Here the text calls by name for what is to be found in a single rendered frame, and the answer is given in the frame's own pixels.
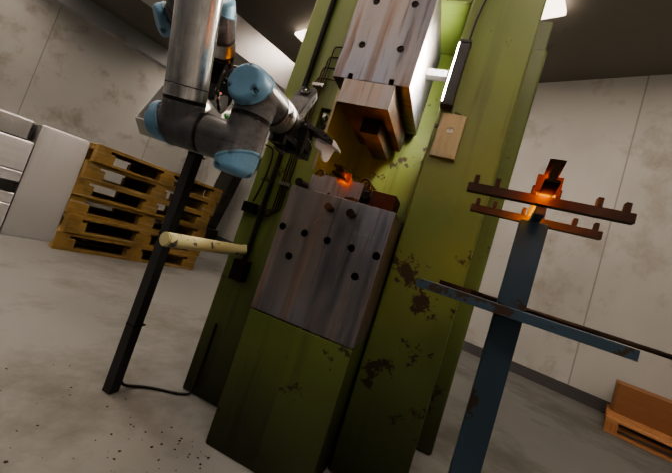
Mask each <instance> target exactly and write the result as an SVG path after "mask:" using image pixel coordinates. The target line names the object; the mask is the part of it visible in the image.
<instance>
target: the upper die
mask: <svg viewBox="0 0 672 473"><path fill-rule="evenodd" d="M337 102H338V104H339V106H340V108H341V110H342V111H343V113H344V115H345V117H346V119H347V120H348V122H349V124H350V126H351V128H352V129H353V131H354V133H355V135H356V136H357V138H358V140H359V142H360V144H364V145H366V143H365V141H364V139H363V138H362V136H361V134H360V132H359V131H360V128H361V125H362V122H363V119H364V118H368V119H374V120H379V121H382V123H383V126H384V129H385V132H386V135H387V137H388V140H389V143H390V146H391V150H392V151H397V152H400V150H401V147H402V144H403V141H404V138H405V135H406V132H405V128H404V123H403V118H402V113H401V109H400V104H399V99H398V94H397V90H396V86H393V85H386V84H380V83H373V82H367V81H360V80H353V79H347V78H344V81H343V84H342V87H341V90H340V93H339V96H338V99H337Z"/></svg>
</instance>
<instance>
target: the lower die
mask: <svg viewBox="0 0 672 473"><path fill-rule="evenodd" d="M308 189H310V190H314V191H318V192H321V193H325V194H327V193H330V195H332V196H336V197H340V198H343V199H344V198H345V197H352V198H355V199H357V200H358V203H362V204H367V203H366V202H365V201H364V200H363V198H362V195H361V194H362V193H363V192H365V191H366V190H367V187H366V186H365V185H364V184H362V183H358V182H354V180H353V179H351V180H350V183H345V182H341V181H337V178H336V177H332V176H328V175H324V177H321V176H317V175H313V174H312V177H311V180H310V183H309V186H308Z"/></svg>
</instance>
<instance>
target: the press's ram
mask: <svg viewBox="0 0 672 473"><path fill-rule="evenodd" d="M440 57H441V0H358V3H357V6H356V9H355V12H354V14H353V17H352V20H351V23H350V26H349V29H348V32H347V35H346V38H345V41H344V44H343V47H342V50H341V53H340V56H339V59H338V62H337V65H336V68H335V71H334V74H333V77H334V79H335V81H336V83H337V85H338V87H339V89H340V90H341V87H342V84H343V81H344V78H347V79H353V80H360V81H367V82H373V83H380V84H386V85H393V86H396V90H397V94H398V99H399V104H400V109H401V113H402V118H403V123H404V128H405V132H406V133H407V134H412V135H416V134H417V131H418V128H419V125H420V122H421V119H422V115H423V112H424V109H425V106H426V103H427V99H428V96H429V93H430V90H431V87H432V83H433V81H440V82H446V81H447V78H448V70H441V69H437V67H438V64H439V61H440Z"/></svg>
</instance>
